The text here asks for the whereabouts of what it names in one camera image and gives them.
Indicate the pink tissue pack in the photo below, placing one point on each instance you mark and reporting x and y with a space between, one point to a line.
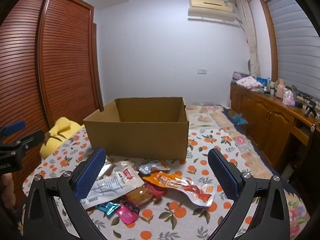
289 98

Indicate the teal cloth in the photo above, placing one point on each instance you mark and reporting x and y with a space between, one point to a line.
237 118

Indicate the brown louvered wooden wardrobe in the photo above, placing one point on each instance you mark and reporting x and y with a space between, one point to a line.
62 62

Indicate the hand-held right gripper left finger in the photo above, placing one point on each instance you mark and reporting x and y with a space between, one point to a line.
90 177

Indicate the pale floral curtain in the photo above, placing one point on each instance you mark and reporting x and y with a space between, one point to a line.
251 37

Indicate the beige snack packet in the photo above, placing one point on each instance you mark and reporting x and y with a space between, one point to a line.
125 164

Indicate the small tripod camera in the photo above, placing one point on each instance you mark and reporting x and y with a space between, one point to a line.
310 108

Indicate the person's left hand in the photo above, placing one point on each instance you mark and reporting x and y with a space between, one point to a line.
7 190

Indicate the white wall switch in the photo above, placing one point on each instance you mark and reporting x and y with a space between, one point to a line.
202 71

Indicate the dark purple snack packet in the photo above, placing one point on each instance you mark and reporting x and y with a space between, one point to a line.
131 206

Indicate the wall air conditioner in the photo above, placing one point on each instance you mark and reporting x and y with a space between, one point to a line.
212 8

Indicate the blue box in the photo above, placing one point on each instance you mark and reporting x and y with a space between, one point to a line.
262 80

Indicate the pink snack packet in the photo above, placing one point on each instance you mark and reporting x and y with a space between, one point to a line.
127 216

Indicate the floral bedsheet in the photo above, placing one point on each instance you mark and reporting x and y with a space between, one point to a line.
212 117

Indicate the orange-print blanket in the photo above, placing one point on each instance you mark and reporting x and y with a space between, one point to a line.
175 220

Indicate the amber snack packet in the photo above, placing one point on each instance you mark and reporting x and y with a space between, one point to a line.
140 195

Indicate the dark red snack packet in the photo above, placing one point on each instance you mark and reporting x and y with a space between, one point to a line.
156 191

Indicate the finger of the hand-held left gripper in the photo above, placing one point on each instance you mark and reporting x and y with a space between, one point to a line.
32 138
16 127

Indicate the purple package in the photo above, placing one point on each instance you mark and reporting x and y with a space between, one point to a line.
238 76

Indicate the teal foil candy wrapper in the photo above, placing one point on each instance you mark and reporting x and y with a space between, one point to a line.
107 208

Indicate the yellow plush pillow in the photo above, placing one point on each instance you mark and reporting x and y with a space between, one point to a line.
62 132

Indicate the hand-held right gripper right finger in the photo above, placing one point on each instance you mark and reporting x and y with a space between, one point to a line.
222 177

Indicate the window with white blinds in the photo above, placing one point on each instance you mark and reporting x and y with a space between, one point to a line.
292 37

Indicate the brown wooden sideboard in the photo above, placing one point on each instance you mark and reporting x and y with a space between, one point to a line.
262 120

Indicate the pink bottle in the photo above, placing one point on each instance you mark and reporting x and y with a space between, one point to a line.
280 88

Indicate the white red-label snack packet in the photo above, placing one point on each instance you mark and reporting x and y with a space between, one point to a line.
112 182

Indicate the silver orange-edged snack packet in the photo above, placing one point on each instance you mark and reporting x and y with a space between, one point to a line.
150 167

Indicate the orange clear-window snack packet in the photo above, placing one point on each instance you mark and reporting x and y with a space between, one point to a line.
175 181

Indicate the cardboard box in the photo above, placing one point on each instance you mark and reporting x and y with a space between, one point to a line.
140 137

